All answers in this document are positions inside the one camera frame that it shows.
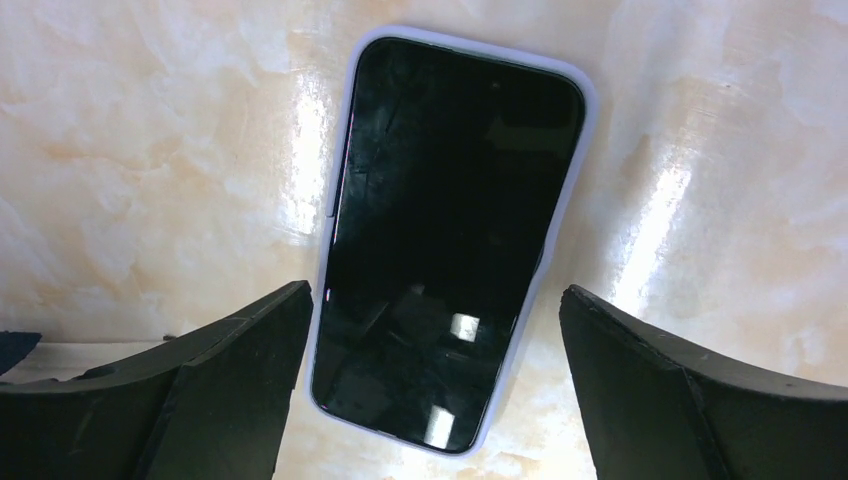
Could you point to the lavender phone case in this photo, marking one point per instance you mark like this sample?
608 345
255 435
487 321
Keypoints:
334 199

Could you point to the black smartphone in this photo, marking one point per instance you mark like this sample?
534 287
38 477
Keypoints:
450 245

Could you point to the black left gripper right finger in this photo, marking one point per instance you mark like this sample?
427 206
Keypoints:
657 406

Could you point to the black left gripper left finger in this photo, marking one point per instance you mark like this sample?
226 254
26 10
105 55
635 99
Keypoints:
210 404

